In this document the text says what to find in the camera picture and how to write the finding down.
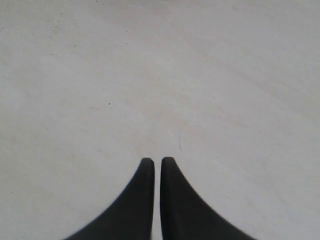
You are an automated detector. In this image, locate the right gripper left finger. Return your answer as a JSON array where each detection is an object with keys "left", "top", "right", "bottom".
[{"left": 67, "top": 158, "right": 155, "bottom": 240}]

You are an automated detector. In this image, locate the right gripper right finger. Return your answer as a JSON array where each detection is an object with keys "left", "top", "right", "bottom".
[{"left": 160, "top": 157, "right": 253, "bottom": 240}]

